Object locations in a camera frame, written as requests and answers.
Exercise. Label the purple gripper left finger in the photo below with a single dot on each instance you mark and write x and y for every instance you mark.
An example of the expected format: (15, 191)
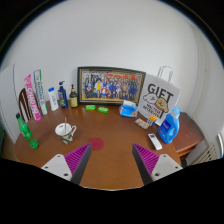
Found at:
(71, 166)

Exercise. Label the brown wooden chair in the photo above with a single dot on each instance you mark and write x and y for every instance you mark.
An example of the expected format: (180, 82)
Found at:
(24, 106)

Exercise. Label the red round coaster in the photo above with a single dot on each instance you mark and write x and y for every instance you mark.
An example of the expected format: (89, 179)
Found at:
(96, 144)

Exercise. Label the left green soap bar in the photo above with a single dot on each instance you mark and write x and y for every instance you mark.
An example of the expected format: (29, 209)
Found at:
(90, 107)

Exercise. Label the green plastic soda bottle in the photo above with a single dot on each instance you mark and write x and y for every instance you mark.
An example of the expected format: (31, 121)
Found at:
(26, 132)

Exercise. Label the pink toothpaste box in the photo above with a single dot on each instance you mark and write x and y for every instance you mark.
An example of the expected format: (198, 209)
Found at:
(31, 98)

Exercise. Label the dark blue pump bottle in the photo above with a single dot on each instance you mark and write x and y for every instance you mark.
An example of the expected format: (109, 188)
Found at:
(62, 96)

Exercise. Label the camouflage ceramic mug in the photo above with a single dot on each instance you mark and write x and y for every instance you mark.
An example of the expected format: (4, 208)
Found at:
(70, 130)

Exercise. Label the framed group photograph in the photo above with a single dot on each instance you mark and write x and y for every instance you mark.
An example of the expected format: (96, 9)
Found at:
(108, 85)

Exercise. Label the white gift paper bag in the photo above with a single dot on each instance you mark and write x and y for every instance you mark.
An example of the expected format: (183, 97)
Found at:
(158, 96)

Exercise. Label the white lotion bottle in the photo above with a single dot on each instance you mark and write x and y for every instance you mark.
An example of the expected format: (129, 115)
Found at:
(53, 99)

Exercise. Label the amber pump bottle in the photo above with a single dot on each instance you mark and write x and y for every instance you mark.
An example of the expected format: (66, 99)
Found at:
(73, 97)

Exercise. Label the green white toothpaste box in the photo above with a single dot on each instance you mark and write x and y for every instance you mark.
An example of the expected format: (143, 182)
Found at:
(39, 92)

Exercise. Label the small orange blue box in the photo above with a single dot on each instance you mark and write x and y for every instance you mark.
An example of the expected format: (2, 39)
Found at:
(151, 120)

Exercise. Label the blue tissue pack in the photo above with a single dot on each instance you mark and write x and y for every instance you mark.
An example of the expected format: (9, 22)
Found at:
(128, 109)

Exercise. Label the small snack packet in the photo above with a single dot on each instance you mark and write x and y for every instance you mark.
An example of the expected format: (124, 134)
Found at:
(142, 123)

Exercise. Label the white remote control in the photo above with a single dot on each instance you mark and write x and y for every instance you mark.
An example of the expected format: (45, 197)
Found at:
(155, 141)

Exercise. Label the metal spoon in mug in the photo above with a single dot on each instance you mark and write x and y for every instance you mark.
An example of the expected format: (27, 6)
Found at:
(65, 125)

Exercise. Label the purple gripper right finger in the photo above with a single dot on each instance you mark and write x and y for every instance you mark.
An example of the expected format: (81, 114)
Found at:
(152, 166)

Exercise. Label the blue detergent bottle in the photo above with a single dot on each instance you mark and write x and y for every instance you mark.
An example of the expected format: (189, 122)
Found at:
(170, 126)

